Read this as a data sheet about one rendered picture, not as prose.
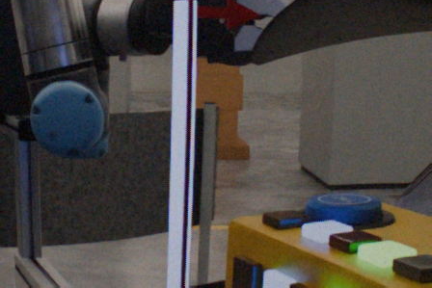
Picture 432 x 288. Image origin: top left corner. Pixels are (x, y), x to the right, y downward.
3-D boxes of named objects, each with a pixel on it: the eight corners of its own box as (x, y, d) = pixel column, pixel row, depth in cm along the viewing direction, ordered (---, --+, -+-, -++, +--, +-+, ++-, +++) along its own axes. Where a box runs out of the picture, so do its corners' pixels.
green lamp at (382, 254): (417, 263, 31) (418, 248, 31) (381, 268, 30) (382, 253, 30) (391, 253, 33) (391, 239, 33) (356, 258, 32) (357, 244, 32)
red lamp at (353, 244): (383, 250, 33) (384, 236, 33) (348, 254, 33) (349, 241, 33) (360, 242, 35) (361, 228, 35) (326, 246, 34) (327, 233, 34)
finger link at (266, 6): (333, 3, 88) (258, 1, 93) (313, -7, 83) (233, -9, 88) (332, 32, 88) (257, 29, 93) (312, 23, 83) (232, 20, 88)
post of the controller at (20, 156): (42, 258, 114) (39, 118, 113) (21, 258, 113) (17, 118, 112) (38, 252, 116) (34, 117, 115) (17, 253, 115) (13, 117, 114)
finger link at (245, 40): (332, 32, 88) (257, 29, 93) (312, 23, 83) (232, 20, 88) (331, 61, 88) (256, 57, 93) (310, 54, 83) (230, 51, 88)
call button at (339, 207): (394, 232, 39) (397, 198, 39) (329, 241, 38) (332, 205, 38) (353, 218, 43) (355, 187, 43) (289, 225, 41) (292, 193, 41)
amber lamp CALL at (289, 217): (310, 226, 39) (310, 215, 39) (277, 230, 38) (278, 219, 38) (292, 221, 40) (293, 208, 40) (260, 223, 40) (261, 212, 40)
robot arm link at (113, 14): (100, -14, 96) (93, 58, 95) (133, -15, 93) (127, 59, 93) (137, -4, 102) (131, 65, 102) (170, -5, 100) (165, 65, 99)
